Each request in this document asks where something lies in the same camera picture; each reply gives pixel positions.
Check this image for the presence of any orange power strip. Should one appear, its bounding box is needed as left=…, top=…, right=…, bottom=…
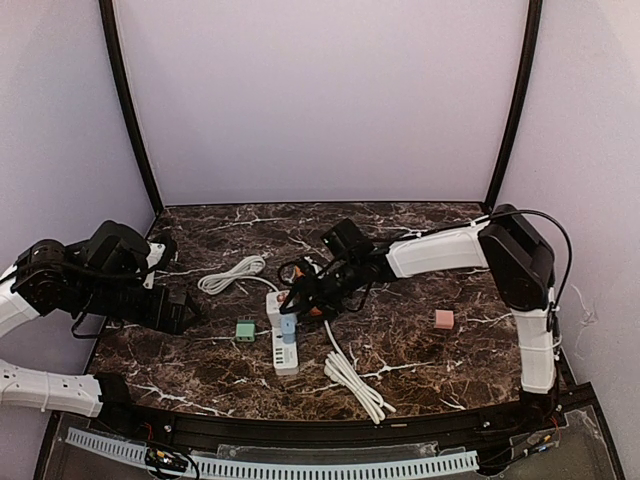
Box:
left=290, top=261, right=323, bottom=317

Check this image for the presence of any blue plug adapter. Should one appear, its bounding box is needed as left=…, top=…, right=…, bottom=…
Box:
left=280, top=313, right=297, bottom=345

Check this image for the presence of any white cube socket adapter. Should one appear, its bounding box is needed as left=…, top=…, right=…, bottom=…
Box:
left=265, top=290, right=289, bottom=328

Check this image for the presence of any green plug adapter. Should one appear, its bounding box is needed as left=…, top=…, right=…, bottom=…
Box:
left=235, top=318, right=256, bottom=343

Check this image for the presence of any white power strip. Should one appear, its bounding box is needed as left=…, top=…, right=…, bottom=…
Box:
left=271, top=328, right=299, bottom=376

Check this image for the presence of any pink plug adapter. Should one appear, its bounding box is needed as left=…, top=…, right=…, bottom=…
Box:
left=434, top=310, right=455, bottom=330

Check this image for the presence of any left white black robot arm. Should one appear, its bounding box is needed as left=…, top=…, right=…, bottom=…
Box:
left=1, top=220, right=201, bottom=418

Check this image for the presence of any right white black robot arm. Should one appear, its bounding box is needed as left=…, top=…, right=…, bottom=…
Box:
left=279, top=204, right=568, bottom=395

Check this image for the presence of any small green circuit board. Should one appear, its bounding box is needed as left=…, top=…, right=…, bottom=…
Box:
left=144, top=448, right=189, bottom=472

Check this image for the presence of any orange strip white cable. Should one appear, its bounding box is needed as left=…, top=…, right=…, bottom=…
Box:
left=323, top=319, right=397, bottom=425

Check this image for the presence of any white slotted cable duct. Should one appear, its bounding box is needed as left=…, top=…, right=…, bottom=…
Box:
left=66, top=426, right=480, bottom=480

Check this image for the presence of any black front table rail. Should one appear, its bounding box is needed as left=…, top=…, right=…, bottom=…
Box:
left=89, top=403, right=555, bottom=451

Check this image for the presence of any left black frame post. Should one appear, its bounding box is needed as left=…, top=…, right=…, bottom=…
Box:
left=98, top=0, right=164, bottom=216

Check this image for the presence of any black frame post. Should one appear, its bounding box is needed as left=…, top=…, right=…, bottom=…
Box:
left=98, top=0, right=164, bottom=216
left=483, top=0, right=544, bottom=212

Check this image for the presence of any right black frame post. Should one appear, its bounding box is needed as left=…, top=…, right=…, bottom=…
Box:
left=483, top=0, right=544, bottom=212

